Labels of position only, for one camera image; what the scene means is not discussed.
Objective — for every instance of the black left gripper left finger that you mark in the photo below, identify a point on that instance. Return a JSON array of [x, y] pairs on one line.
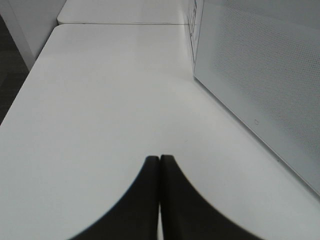
[[135, 216]]

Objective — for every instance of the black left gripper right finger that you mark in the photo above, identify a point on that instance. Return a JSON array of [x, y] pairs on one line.
[[186, 215]]

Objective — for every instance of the white microwave door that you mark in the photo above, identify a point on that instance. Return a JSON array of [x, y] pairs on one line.
[[261, 59]]

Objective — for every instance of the white microwave oven body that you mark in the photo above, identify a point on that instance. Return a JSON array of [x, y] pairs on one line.
[[194, 17]]

